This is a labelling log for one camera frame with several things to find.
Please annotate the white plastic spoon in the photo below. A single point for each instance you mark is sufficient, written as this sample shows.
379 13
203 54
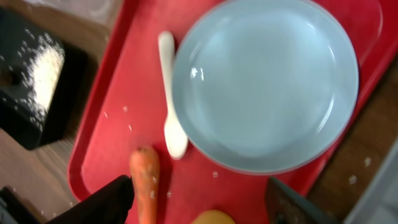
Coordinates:
175 138

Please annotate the yellow plastic cup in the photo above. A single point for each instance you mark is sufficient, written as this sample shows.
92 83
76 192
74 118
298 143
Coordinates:
213 217

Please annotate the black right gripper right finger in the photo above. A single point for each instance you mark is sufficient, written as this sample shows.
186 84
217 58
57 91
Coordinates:
285 206

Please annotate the black tray bin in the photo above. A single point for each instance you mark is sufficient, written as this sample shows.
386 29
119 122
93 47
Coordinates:
16 123

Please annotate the pile of white rice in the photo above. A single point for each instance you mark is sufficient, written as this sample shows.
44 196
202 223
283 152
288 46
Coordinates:
35 67

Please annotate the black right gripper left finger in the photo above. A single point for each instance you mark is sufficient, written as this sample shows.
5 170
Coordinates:
110 204

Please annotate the red serving tray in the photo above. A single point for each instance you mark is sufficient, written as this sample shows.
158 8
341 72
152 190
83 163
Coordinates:
126 109

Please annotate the grey dishwasher rack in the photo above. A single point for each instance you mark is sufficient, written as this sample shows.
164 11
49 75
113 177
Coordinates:
378 204

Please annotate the orange carrot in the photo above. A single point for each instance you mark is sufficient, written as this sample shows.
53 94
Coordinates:
144 166

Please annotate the light blue plate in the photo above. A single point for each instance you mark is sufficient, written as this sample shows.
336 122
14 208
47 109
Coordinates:
264 87

